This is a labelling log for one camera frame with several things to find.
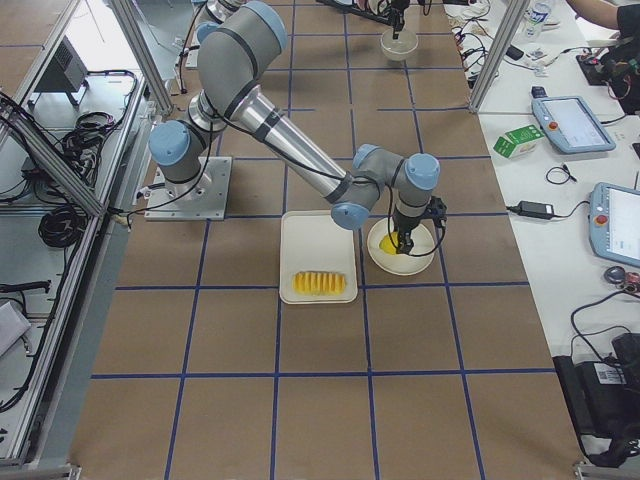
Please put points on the aluminium frame post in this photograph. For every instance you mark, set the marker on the aluminium frame post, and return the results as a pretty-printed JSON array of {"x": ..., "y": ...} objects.
[{"x": 502, "y": 40}]

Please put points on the sliced yellow mango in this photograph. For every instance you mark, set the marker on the sliced yellow mango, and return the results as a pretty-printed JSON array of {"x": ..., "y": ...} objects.
[{"x": 319, "y": 283}]

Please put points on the yellow lemon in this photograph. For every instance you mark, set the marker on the yellow lemon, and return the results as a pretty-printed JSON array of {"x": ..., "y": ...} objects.
[{"x": 389, "y": 243}]

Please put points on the far blue teach pendant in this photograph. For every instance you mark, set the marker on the far blue teach pendant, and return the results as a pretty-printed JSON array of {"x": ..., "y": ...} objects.
[{"x": 570, "y": 125}]

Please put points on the green white carton box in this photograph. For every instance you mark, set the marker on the green white carton box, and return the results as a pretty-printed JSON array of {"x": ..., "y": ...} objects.
[{"x": 517, "y": 142}]

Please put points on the near blue teach pendant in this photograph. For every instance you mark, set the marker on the near blue teach pendant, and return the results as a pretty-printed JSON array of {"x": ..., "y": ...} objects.
[{"x": 614, "y": 223}]

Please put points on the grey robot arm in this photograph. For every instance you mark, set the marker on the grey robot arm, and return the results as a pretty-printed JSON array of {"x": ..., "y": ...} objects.
[
  {"x": 231, "y": 59},
  {"x": 390, "y": 13}
]

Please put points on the black power adapter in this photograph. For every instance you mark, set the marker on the black power adapter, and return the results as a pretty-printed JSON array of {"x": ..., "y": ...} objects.
[{"x": 536, "y": 210}]

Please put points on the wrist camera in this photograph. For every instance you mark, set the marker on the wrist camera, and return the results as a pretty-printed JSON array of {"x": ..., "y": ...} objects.
[{"x": 436, "y": 211}]

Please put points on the blue teach pendant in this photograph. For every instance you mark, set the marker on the blue teach pendant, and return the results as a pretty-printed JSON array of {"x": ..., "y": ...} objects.
[
  {"x": 570, "y": 125},
  {"x": 614, "y": 223}
]

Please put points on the cream ceramic bowl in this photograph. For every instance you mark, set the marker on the cream ceramic bowl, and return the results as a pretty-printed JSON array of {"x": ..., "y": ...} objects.
[{"x": 398, "y": 46}]

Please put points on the cream round plate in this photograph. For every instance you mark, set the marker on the cream round plate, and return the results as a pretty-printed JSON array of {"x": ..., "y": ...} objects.
[{"x": 404, "y": 265}]

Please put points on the cream rectangular tray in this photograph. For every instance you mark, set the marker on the cream rectangular tray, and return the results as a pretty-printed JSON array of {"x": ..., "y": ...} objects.
[{"x": 311, "y": 241}]

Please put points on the black dish rack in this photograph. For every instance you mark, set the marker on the black dish rack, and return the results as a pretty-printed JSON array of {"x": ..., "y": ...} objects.
[{"x": 363, "y": 9}]

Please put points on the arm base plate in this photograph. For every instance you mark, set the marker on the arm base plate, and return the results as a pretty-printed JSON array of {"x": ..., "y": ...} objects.
[{"x": 204, "y": 197}]

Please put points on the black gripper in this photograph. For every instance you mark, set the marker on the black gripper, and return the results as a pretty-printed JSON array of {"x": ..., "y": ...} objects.
[
  {"x": 397, "y": 19},
  {"x": 404, "y": 225}
]

